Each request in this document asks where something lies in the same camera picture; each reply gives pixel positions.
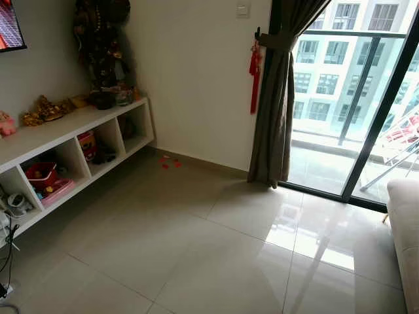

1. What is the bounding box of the black power cable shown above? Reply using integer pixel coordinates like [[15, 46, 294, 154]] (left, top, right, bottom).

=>
[[0, 219, 21, 299]]

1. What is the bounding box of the white open shelf unit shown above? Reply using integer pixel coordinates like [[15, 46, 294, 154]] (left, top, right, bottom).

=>
[[0, 98, 156, 240]]

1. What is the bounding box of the black sliding door frame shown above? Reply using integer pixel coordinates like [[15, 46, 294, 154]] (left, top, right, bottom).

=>
[[280, 0, 419, 214]]

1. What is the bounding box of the beige fabric sofa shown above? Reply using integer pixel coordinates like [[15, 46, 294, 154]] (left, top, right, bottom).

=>
[[386, 177, 419, 314]]

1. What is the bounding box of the red toy box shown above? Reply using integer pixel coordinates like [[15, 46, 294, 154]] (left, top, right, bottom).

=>
[[77, 131, 99, 162]]

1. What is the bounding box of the dark brown tied curtain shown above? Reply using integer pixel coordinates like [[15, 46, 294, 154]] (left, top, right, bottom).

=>
[[247, 0, 332, 190]]

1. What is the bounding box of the red chinese knot tassel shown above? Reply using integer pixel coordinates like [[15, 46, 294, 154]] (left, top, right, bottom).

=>
[[248, 39, 263, 116]]

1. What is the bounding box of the wall mounted flat television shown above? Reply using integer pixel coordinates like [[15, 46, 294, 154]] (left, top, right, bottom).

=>
[[0, 0, 27, 54]]

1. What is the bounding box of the dark carved ornamental statue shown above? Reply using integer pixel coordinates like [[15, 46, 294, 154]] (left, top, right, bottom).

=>
[[72, 0, 136, 110]]

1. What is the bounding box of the red plastic basket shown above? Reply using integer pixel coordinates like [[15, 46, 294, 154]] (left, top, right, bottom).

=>
[[26, 162, 59, 192]]

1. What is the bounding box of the pink plastic tray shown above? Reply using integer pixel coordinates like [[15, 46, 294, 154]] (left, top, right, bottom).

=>
[[39, 178, 77, 207]]

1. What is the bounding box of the white folding drying rack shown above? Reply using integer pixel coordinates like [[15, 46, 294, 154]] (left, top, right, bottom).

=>
[[376, 110, 419, 194]]

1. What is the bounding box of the pink pig toy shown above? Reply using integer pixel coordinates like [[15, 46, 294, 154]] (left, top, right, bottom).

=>
[[0, 111, 18, 137]]

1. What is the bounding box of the small white device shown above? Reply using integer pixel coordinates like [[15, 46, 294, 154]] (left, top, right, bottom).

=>
[[2, 192, 35, 218]]

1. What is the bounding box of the golden figurine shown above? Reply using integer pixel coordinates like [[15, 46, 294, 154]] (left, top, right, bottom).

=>
[[22, 95, 73, 127]]

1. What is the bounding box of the black toy car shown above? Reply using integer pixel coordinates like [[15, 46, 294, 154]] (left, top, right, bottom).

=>
[[94, 147, 118, 165]]

